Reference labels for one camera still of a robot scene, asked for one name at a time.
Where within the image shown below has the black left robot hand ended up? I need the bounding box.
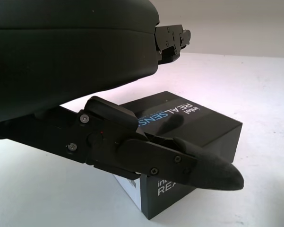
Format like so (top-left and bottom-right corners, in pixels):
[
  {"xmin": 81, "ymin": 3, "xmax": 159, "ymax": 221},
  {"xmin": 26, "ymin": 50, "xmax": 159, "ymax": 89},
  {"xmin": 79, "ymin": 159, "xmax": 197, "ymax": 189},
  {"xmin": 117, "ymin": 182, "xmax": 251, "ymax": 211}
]
[{"xmin": 0, "ymin": 0, "xmax": 246, "ymax": 192}]

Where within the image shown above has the black RealSense box lid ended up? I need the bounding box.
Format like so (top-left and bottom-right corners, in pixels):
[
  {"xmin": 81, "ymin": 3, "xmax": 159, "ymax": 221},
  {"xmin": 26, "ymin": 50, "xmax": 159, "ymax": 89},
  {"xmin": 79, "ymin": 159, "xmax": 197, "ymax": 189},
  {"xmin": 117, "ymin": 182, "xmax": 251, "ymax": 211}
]
[{"xmin": 113, "ymin": 90, "xmax": 243, "ymax": 222}]

